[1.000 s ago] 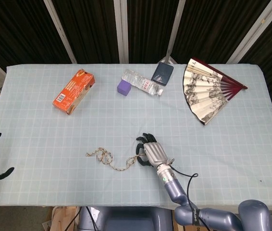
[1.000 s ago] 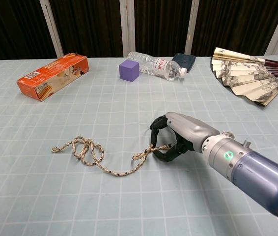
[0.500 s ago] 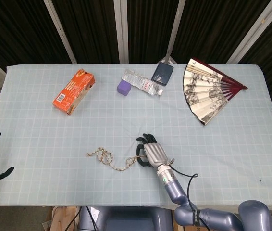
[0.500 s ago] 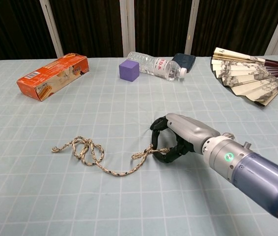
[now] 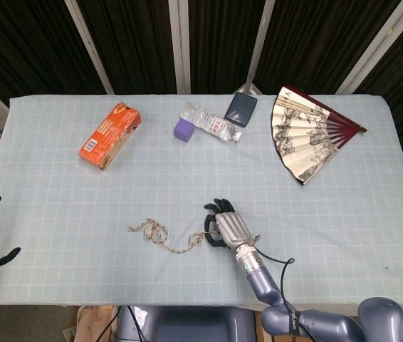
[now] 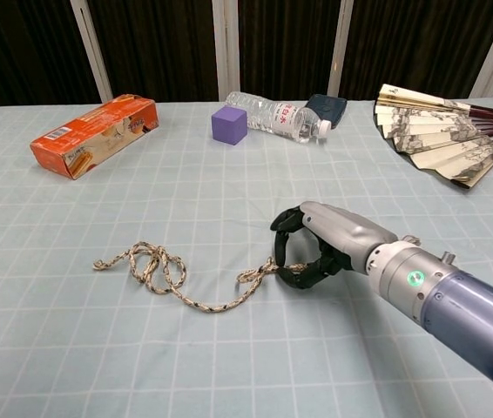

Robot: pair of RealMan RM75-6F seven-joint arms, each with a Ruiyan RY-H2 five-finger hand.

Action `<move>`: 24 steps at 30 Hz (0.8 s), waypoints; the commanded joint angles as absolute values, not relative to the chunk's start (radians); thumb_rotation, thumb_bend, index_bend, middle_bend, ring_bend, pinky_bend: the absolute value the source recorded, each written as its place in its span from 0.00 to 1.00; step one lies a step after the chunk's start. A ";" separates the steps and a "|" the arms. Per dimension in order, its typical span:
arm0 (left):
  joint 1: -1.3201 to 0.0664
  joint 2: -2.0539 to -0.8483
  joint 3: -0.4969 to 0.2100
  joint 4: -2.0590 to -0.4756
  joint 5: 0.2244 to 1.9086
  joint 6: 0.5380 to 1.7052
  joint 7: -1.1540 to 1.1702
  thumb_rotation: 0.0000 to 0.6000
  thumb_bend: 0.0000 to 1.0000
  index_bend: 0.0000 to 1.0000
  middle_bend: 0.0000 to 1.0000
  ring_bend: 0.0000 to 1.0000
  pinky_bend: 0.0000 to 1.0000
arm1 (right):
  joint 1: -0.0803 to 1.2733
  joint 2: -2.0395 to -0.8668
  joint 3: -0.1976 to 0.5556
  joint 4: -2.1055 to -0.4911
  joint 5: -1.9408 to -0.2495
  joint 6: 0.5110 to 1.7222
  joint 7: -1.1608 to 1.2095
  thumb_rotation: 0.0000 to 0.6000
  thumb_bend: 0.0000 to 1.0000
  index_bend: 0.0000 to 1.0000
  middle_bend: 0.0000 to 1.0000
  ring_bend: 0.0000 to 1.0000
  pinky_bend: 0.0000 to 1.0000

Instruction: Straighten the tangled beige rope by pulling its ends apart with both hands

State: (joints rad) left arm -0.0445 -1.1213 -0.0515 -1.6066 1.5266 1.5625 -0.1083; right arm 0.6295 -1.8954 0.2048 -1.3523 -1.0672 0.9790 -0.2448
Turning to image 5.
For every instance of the brown cardboard carton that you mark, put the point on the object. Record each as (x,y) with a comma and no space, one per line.
(91,326)

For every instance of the light blue checked tablecloth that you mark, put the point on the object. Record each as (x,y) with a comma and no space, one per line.
(80,256)

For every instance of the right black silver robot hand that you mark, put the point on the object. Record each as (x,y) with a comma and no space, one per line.
(231,226)

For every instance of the clear plastic water bottle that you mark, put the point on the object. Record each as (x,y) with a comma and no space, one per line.
(208,123)

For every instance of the dark blue flat case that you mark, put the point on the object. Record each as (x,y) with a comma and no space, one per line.
(240,108)

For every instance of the blue grey robot torso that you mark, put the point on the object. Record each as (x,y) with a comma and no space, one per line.
(187,326)

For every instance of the purple foam cube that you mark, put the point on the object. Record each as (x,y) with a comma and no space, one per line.
(183,132)

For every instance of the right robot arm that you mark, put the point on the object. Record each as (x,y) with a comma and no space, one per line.
(263,285)

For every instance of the white partition post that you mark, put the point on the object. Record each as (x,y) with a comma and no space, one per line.
(89,46)
(372,53)
(258,46)
(180,46)

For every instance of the orange cardboard snack box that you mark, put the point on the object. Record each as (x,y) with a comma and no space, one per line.
(110,137)

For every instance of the painted paper folding fan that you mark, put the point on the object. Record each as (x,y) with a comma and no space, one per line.
(301,142)

